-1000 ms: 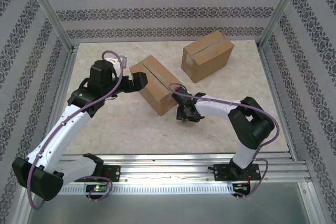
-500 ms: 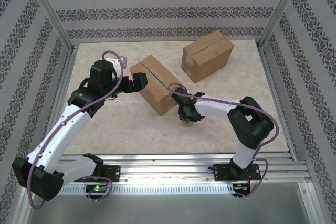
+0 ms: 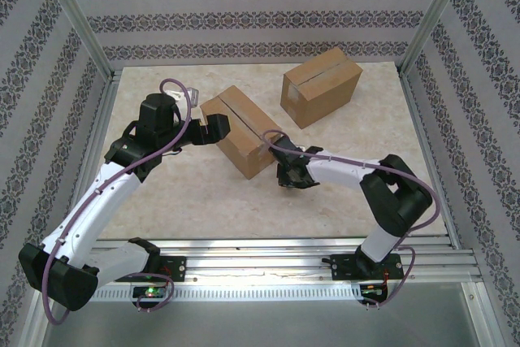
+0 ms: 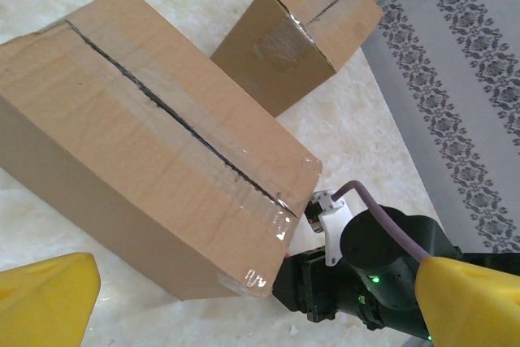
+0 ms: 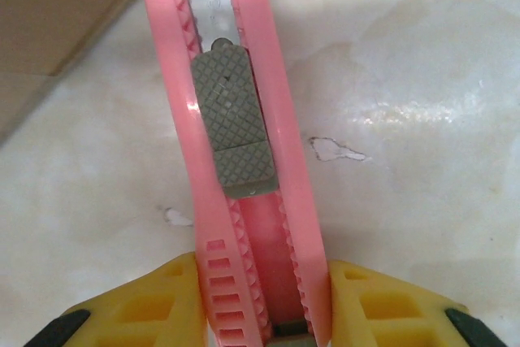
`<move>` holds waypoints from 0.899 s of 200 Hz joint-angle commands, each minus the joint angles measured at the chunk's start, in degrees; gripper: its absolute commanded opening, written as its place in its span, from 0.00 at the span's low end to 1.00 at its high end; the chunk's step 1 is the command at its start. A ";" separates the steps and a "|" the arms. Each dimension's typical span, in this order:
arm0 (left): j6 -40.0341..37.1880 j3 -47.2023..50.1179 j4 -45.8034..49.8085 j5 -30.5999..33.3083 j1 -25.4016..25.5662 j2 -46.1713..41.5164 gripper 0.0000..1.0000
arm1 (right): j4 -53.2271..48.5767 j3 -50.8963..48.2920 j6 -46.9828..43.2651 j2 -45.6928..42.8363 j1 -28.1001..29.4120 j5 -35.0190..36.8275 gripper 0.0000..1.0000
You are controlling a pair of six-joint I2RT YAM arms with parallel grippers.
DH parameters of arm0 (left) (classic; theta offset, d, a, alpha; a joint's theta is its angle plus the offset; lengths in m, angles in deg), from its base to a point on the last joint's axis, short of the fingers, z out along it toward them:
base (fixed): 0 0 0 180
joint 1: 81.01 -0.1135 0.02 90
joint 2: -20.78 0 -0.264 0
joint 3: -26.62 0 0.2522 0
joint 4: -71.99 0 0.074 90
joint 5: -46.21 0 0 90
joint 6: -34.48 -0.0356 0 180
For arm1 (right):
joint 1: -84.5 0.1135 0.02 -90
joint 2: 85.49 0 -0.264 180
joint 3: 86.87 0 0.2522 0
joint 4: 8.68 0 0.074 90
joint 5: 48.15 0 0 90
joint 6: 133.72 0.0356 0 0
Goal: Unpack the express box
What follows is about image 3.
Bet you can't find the cardboard box with doll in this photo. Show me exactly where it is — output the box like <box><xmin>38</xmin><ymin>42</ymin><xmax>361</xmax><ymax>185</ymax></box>
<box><xmin>199</xmin><ymin>85</ymin><xmax>284</xmax><ymax>180</ymax></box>

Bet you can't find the cardboard box with teddy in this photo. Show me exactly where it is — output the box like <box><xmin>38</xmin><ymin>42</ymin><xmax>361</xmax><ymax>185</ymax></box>
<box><xmin>280</xmin><ymin>46</ymin><xmax>364</xmax><ymax>130</ymax></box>

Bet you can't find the grey metal panel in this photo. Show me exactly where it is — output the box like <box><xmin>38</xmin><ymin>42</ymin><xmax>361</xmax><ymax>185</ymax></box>
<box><xmin>40</xmin><ymin>301</ymin><xmax>488</xmax><ymax>347</ymax></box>

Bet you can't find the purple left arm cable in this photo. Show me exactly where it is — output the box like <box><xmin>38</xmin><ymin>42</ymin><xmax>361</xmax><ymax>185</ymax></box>
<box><xmin>42</xmin><ymin>77</ymin><xmax>194</xmax><ymax>326</ymax></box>

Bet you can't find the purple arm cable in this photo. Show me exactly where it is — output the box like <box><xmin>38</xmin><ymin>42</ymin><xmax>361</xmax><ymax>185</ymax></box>
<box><xmin>42</xmin><ymin>77</ymin><xmax>194</xmax><ymax>326</ymax></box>
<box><xmin>261</xmin><ymin>129</ymin><xmax>438</xmax><ymax>311</ymax></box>

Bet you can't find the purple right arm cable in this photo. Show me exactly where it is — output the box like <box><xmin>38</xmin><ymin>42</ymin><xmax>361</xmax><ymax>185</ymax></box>
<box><xmin>261</xmin><ymin>129</ymin><xmax>438</xmax><ymax>311</ymax></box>

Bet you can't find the aluminium side rail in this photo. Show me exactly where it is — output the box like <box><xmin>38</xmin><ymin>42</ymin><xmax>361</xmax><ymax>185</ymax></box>
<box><xmin>56</xmin><ymin>70</ymin><xmax>123</xmax><ymax>253</ymax></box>
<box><xmin>400</xmin><ymin>70</ymin><xmax>464</xmax><ymax>250</ymax></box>

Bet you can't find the wide aluminium mounting rail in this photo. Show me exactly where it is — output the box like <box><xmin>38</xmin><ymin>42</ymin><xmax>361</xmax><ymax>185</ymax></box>
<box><xmin>87</xmin><ymin>236</ymin><xmax>483</xmax><ymax>285</ymax></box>

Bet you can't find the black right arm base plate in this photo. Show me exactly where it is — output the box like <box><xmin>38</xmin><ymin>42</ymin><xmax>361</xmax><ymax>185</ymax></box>
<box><xmin>331</xmin><ymin>253</ymin><xmax>404</xmax><ymax>283</ymax></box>

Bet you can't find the white slotted cable duct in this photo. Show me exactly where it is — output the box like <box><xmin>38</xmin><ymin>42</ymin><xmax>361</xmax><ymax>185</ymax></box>
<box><xmin>93</xmin><ymin>284</ymin><xmax>362</xmax><ymax>303</ymax></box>

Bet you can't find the aluminium frame post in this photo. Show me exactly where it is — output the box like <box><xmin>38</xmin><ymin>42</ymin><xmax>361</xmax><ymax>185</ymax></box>
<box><xmin>397</xmin><ymin>0</ymin><xmax>475</xmax><ymax>76</ymax></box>
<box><xmin>34</xmin><ymin>0</ymin><xmax>123</xmax><ymax>80</ymax></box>

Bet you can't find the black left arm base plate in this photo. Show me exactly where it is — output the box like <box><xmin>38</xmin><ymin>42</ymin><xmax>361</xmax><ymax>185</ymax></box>
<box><xmin>159</xmin><ymin>255</ymin><xmax>188</xmax><ymax>283</ymax></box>

